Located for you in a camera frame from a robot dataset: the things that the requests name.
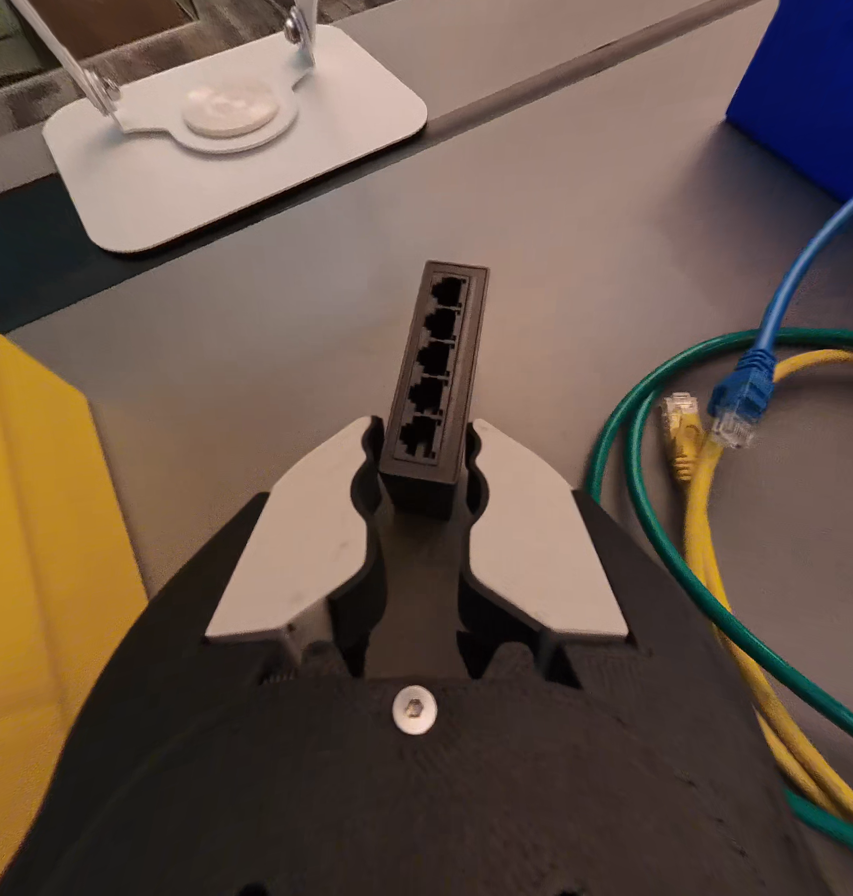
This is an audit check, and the yellow ethernet cable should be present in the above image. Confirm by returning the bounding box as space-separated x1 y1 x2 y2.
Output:
661 349 853 832

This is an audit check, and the black network switch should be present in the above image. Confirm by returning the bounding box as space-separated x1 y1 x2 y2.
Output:
379 260 491 521

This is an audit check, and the yellow plastic bin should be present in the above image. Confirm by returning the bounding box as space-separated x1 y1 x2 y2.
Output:
0 310 152 891

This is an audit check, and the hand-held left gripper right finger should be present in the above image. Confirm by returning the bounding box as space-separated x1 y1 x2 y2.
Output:
456 419 630 679

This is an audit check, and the black desk mat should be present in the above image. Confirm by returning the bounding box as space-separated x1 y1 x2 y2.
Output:
0 174 114 335

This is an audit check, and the blue plastic bin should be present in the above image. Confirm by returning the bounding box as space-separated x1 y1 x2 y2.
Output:
725 0 853 223

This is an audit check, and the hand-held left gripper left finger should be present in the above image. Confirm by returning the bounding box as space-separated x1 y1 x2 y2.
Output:
203 416 388 679

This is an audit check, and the blue ethernet cable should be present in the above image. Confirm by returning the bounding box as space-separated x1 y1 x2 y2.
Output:
706 181 853 451

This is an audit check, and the green ethernet cable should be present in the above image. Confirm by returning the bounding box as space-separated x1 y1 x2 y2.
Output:
585 328 853 860

